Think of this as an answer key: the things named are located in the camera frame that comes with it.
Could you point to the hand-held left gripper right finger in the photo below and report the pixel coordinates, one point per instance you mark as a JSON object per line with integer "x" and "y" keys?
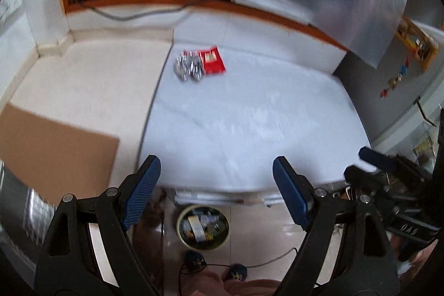
{"x": 289, "y": 193}

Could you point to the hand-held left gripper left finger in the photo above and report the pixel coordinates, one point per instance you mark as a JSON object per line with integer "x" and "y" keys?
{"x": 142, "y": 192}

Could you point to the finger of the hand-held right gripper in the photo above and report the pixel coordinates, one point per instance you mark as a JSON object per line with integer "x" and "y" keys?
{"x": 376, "y": 159}
{"x": 360, "y": 178}

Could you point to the round dark trash bin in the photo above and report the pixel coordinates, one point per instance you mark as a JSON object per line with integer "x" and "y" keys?
{"x": 225, "y": 230}

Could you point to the person's right hand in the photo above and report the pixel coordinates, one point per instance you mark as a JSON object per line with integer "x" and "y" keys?
{"x": 430, "y": 256}

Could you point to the brown wooden cabinet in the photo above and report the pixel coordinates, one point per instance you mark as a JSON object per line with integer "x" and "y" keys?
{"x": 149, "y": 223}

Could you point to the white cabinet with ribbed door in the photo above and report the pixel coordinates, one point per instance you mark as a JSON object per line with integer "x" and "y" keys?
{"x": 208, "y": 197}

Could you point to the hanging bead ornament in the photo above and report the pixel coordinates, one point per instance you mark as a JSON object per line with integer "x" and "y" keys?
{"x": 393, "y": 82}

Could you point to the brown cardboard sheet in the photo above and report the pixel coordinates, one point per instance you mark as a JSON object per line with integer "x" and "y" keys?
{"x": 52, "y": 143}

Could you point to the pink trousers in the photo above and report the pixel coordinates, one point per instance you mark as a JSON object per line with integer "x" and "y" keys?
{"x": 242, "y": 287}

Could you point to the yellow wooden rack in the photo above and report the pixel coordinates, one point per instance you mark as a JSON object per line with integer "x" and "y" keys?
{"x": 426, "y": 53}

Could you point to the crumpled silver foil wrapper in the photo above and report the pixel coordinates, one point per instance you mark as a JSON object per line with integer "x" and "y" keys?
{"x": 189, "y": 67}

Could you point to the red snack packet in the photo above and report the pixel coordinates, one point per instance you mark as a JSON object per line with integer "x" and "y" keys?
{"x": 213, "y": 62}

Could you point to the brown wooden window frame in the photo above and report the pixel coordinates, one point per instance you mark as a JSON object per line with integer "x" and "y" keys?
{"x": 66, "y": 4}

